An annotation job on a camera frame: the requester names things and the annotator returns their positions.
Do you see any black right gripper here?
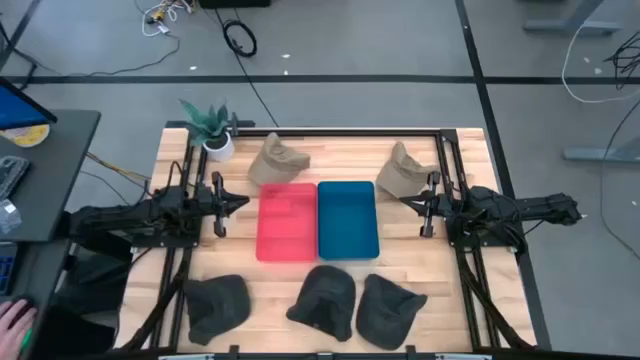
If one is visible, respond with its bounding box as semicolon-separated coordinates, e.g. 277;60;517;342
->
399;171;454;238

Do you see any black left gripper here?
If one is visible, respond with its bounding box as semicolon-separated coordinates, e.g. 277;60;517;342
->
198;171;250;238

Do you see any tan baseball cap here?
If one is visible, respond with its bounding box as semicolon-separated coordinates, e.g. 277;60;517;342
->
375;141;441;199
247;131;312;187

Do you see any dark grey baseball cap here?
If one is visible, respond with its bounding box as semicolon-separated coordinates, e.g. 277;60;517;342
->
182;274;252;347
285;264;357;343
355;273;429;352

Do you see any white plant pot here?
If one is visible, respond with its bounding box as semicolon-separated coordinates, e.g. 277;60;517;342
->
202;132;236;163

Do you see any pink translucent plastic bin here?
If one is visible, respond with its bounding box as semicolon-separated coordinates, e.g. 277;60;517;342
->
255;182;320;264

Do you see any blue plastic bin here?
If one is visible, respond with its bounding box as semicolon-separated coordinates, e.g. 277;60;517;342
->
317;180;381;262

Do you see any green artificial plant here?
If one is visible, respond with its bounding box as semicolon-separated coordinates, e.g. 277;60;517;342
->
178;98;232;148

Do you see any black bag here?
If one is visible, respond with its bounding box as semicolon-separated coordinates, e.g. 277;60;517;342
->
49;239;134;356

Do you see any grey desk foot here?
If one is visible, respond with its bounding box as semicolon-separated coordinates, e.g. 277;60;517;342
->
562;135;640;165
522;0;624;37

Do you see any black box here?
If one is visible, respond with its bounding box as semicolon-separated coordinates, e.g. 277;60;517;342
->
198;0;272;9

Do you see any black low desk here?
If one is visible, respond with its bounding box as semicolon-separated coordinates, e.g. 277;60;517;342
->
0;238;72;360

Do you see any yellow round disc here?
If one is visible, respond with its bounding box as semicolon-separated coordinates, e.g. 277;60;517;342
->
0;123;51;149

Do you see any black keyboard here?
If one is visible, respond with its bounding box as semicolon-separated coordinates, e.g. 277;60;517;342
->
0;155;31;201

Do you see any clear plastic bag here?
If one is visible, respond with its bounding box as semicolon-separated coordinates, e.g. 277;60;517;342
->
0;198;24;235

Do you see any black computer monitor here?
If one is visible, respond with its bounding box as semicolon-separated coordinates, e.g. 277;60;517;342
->
0;75;59;132

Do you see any blue lit keyboard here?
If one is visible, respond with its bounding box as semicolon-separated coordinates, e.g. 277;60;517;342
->
0;243;19;296

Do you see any person's hand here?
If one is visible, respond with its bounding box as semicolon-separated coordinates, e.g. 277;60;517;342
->
0;298;39;360

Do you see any black aluminium table frame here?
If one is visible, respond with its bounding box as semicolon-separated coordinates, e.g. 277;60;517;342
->
114;119;551;360

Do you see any long black floor cable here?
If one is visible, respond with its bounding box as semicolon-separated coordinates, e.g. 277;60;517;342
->
213;7;280;128

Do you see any yellow cable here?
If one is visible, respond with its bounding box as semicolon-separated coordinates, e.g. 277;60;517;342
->
85;151;152;185

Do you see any coiled black cable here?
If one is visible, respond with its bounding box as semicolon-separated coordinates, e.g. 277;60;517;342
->
222;18;259;58

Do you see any thin black floor cable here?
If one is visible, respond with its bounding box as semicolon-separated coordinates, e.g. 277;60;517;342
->
598;99;640;261
9;32;181;79

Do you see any white floor cable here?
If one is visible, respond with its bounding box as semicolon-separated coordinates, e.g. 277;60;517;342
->
561;22;640;105

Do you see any white cable bundle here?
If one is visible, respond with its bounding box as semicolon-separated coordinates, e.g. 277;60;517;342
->
133;0;194;39

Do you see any black cable bundle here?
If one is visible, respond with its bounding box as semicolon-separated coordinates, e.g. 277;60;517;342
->
602;29;640;91

